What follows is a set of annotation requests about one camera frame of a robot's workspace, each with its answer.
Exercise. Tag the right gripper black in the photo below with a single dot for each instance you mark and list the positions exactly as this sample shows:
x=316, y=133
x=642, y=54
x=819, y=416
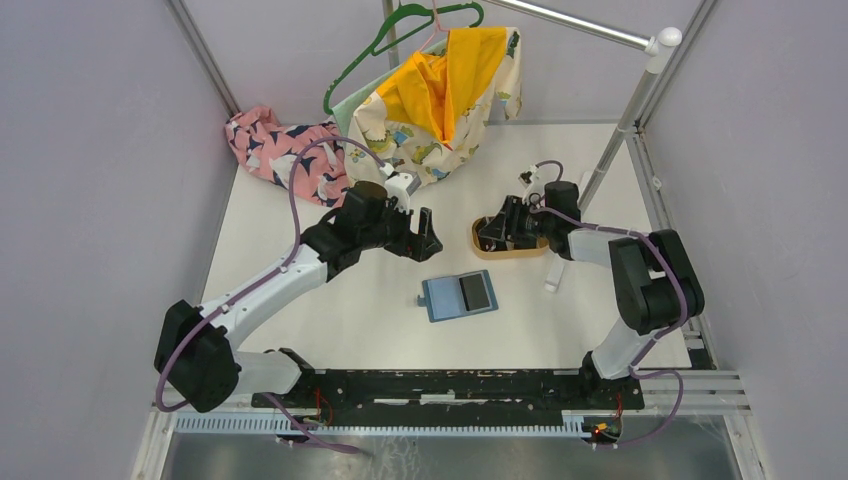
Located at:
x=505, y=225

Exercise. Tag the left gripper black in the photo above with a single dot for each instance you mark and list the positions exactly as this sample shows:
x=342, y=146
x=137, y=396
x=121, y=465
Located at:
x=417, y=247

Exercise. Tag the black credit card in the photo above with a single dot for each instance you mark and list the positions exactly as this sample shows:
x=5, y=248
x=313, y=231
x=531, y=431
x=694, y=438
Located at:
x=475, y=292

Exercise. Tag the teal card holder wallet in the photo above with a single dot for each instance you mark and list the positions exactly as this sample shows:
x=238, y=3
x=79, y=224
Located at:
x=442, y=298

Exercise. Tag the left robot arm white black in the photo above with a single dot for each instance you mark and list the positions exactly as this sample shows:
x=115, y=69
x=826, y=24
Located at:
x=198, y=357

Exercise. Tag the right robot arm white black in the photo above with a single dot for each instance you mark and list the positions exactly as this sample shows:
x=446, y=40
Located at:
x=655, y=285

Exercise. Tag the oval wooden tray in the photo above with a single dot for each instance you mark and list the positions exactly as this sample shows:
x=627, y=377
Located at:
x=488, y=249

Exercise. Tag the dinosaur print yellow jacket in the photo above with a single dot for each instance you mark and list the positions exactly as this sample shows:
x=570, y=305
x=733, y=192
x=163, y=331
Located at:
x=429, y=116

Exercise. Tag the mint green cloth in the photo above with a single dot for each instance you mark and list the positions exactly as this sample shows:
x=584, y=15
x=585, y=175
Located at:
x=341, y=115

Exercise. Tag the pink patterned cloth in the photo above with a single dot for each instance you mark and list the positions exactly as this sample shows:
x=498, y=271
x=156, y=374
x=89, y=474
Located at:
x=285, y=156

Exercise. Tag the green clothes hanger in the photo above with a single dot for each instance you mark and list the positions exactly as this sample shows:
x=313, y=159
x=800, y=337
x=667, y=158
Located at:
x=383, y=43

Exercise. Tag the silver clothes rack pole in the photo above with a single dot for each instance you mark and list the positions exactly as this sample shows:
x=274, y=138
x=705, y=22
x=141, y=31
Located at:
x=659, y=49

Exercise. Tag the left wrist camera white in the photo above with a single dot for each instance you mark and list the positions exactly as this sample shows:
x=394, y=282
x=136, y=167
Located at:
x=399, y=185

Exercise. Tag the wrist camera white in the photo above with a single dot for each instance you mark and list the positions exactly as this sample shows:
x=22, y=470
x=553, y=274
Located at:
x=533, y=188
x=399, y=185

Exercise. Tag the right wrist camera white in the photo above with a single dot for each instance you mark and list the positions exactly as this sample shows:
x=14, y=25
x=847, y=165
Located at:
x=533, y=188

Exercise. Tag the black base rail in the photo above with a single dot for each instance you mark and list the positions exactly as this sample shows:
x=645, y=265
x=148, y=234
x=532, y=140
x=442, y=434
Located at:
x=455, y=398

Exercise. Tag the white slotted cable duct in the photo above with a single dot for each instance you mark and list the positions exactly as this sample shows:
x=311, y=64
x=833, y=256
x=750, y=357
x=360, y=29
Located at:
x=275, y=423

